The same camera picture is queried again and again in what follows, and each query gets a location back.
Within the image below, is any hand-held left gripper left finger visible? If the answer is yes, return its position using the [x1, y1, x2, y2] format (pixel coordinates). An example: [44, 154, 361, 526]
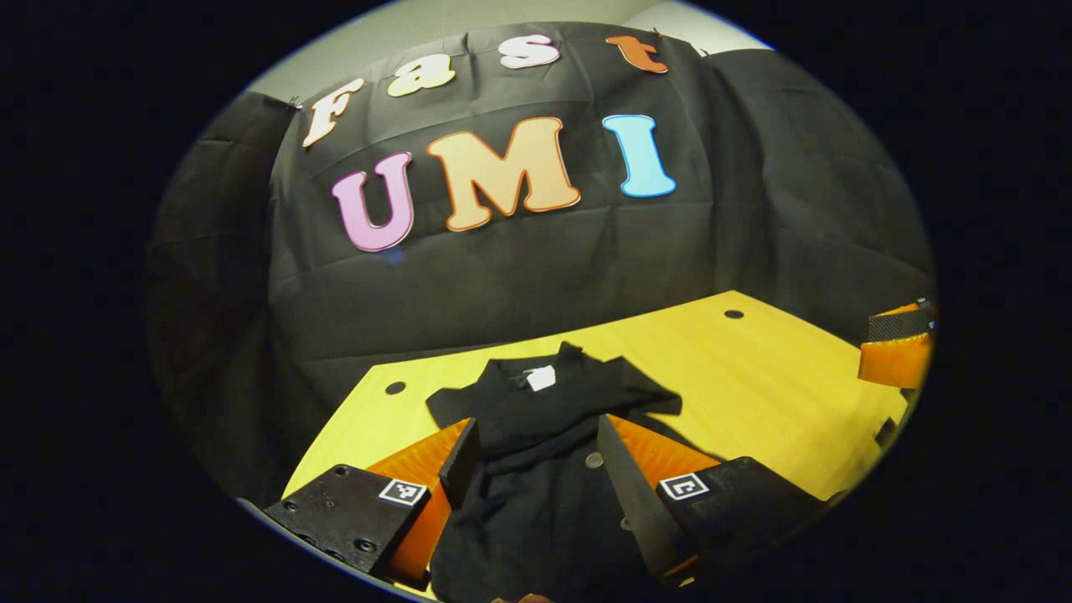
[264, 416, 483, 589]

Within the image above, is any black buttoned garment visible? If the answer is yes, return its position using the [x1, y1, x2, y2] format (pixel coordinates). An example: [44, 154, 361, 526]
[425, 340, 698, 603]

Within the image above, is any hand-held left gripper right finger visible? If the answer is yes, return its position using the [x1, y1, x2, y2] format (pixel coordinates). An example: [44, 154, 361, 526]
[596, 412, 832, 589]

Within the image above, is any black backdrop cloth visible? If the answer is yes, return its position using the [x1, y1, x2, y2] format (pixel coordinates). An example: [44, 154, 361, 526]
[147, 21, 935, 505]

